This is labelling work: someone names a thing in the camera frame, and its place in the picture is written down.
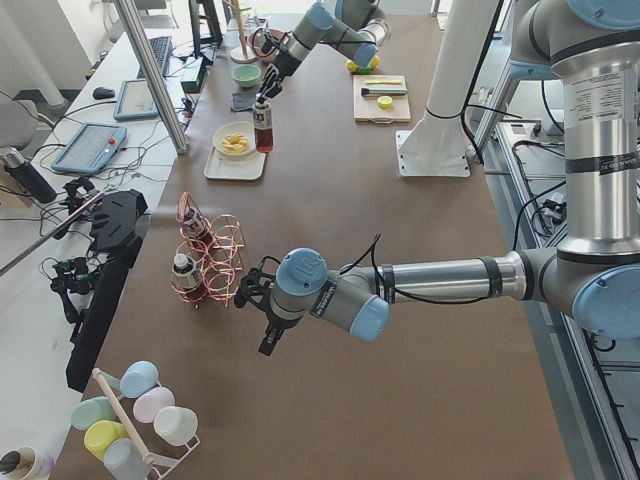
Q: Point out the green bowl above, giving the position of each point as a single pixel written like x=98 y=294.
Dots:
x=247 y=75

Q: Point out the half lemon slice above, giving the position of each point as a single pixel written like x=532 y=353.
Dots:
x=385 y=102

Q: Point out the black computer mouse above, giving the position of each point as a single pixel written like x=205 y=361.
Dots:
x=102 y=93

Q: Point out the blue cup on rack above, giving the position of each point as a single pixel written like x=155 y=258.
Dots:
x=140 y=377

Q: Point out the pink bowl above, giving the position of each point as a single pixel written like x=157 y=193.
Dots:
x=264 y=43

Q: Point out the pink cup on rack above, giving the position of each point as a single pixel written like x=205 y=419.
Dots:
x=148 y=405

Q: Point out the grey folded cloth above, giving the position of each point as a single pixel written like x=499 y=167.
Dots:
x=242 y=101

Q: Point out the teach pendant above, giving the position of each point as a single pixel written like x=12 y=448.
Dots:
x=91 y=148
x=134 y=101

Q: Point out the wooden cutting board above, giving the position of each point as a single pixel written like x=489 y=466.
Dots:
x=366 y=108

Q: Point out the tea bottle top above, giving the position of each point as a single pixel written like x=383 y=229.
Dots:
x=263 y=127

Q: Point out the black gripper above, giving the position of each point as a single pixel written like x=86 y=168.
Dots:
x=284 y=65
x=275 y=320

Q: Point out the aluminium frame post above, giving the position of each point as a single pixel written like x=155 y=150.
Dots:
x=134 y=29

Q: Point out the near teach pendant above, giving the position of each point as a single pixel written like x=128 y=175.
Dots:
x=91 y=148

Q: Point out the tea bottle front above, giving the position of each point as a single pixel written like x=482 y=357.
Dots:
x=186 y=278

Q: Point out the white wire cup rack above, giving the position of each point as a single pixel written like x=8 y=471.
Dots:
x=161 y=456

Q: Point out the copper wire bottle rack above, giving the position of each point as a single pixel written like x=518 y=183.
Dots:
x=221 y=264

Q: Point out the tea bottle right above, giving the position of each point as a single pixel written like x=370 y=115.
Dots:
x=194 y=226

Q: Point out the black camera stand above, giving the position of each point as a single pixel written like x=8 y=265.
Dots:
x=114 y=233

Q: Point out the braided ring donut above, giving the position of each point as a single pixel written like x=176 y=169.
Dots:
x=235 y=144

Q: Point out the white round plate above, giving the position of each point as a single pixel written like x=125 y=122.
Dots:
x=242 y=127

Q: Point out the black keyboard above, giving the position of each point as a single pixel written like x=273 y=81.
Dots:
x=161 y=48

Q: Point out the yellow cup on rack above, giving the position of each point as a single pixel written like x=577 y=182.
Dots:
x=101 y=434

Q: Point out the green cup on rack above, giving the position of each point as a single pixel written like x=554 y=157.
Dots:
x=90 y=411

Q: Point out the yellow plastic knife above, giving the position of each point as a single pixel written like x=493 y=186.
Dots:
x=383 y=81

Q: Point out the white serving tray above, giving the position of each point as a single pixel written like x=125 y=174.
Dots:
x=247 y=167

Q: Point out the black box with label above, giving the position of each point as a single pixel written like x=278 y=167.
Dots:
x=193 y=75

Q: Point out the far teach pendant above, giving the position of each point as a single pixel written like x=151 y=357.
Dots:
x=134 y=101

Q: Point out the tape roll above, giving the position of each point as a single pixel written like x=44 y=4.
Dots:
x=26 y=463

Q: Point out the white cup on rack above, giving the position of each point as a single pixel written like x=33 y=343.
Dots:
x=176 y=425

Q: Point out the black water bottle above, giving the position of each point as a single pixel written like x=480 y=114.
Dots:
x=24 y=173

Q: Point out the grey cup on rack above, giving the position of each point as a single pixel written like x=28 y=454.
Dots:
x=124 y=462

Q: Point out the wooden cup stand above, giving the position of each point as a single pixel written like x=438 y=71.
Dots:
x=242 y=54

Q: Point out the steel muddler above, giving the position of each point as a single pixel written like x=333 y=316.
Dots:
x=382 y=91

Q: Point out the tea bottle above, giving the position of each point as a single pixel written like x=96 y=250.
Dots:
x=186 y=278
x=194 y=226
x=263 y=127

